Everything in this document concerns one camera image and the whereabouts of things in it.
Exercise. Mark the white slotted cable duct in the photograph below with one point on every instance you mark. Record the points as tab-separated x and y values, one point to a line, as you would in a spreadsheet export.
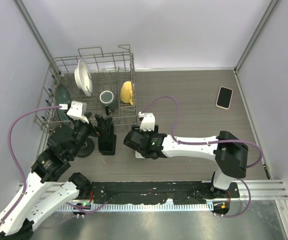
168	206

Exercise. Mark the black phone pink case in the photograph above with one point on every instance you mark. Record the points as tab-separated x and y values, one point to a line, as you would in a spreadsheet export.
224	97

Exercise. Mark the teal plate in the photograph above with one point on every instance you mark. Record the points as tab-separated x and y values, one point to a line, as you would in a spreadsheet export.
62	96

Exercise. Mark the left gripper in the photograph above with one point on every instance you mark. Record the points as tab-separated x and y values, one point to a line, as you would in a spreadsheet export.
94	130

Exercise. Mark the wire dish rack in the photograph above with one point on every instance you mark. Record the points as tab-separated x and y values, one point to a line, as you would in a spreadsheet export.
108	71

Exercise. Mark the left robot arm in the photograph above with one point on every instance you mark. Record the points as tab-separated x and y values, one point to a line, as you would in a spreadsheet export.
25	213

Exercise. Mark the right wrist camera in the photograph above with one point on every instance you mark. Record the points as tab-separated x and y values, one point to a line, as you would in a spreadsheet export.
147	121

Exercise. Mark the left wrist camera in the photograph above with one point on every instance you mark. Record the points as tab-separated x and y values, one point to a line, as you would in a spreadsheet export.
77	111

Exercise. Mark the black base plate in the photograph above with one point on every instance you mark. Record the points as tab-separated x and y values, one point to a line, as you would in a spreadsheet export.
158	192

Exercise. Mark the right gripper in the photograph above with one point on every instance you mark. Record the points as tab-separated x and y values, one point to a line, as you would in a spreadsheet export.
136	128

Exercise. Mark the yellow cup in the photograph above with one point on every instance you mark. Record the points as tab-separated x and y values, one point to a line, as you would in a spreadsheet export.
126	93

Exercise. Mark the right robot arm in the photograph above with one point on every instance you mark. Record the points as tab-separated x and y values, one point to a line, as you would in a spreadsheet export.
226	150

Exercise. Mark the white folding phone stand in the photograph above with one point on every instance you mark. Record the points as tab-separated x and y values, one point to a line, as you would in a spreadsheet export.
138	155

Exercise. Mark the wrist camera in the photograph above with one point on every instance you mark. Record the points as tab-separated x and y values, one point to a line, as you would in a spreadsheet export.
77	111
147	121

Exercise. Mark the black round base stand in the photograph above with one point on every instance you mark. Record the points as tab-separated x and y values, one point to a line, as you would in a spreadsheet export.
85	152

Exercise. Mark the dark green mug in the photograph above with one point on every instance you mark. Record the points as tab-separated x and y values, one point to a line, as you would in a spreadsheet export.
108	100

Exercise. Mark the black folding phone stand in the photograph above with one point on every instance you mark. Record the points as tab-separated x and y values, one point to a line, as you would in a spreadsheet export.
107	145

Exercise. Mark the white bowl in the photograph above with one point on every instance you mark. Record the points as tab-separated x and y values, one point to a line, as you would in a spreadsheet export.
82	78

